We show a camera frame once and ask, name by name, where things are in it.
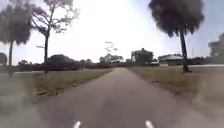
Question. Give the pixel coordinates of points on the row of distant trees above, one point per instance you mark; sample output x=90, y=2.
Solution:
x=113, y=60

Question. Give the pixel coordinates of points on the grey paved path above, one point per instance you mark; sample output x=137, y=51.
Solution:
x=116, y=100

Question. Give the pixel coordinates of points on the dark round bush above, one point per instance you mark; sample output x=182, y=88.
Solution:
x=60, y=62

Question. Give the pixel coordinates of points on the dry grass ground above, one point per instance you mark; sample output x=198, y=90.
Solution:
x=56, y=81
x=180, y=80

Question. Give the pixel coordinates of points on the low building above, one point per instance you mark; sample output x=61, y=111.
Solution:
x=170, y=59

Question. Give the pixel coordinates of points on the robot's own part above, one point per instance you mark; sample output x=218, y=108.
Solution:
x=149, y=124
x=77, y=125

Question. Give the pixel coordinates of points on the bare branched tree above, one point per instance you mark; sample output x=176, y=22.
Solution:
x=46, y=30

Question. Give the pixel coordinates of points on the palm tree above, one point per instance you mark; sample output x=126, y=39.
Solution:
x=178, y=20
x=13, y=30

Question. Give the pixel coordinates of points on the pale road strip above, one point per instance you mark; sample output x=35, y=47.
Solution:
x=206, y=65

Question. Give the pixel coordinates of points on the large dark tree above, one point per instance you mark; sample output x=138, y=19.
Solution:
x=217, y=48

